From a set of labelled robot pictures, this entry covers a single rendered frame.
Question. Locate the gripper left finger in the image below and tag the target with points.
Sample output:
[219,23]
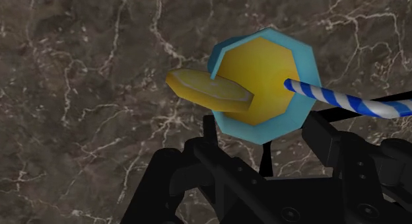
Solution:
[180,171]

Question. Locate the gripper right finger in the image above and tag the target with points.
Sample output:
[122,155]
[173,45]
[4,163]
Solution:
[354,171]

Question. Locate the blue cup with lemon and straw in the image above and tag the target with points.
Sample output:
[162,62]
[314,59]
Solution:
[257,72]

